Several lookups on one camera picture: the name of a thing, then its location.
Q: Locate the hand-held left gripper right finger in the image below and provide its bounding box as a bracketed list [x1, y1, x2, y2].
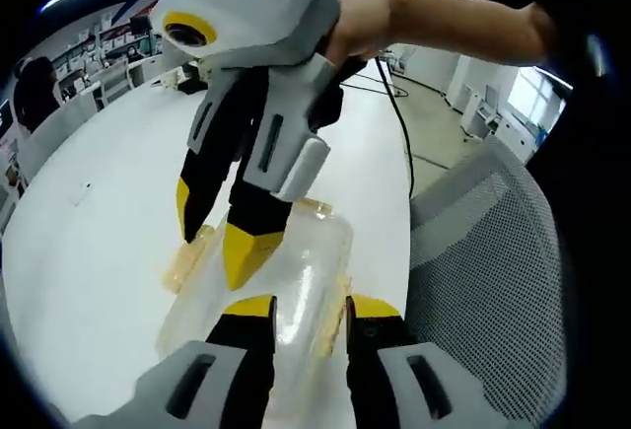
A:
[343, 293, 538, 429]

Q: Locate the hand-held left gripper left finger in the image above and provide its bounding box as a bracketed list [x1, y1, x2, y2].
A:
[68, 294, 277, 429]

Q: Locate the clear plastic box with buckle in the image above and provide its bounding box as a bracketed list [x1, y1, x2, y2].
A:
[156, 196, 357, 429]

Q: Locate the white office chair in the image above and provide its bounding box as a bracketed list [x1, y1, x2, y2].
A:
[96, 61, 134, 107]

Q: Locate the grey mesh office chair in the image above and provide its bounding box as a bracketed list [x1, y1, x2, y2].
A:
[406, 132, 568, 425]

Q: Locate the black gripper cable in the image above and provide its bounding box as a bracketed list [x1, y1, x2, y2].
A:
[372, 53, 416, 201]

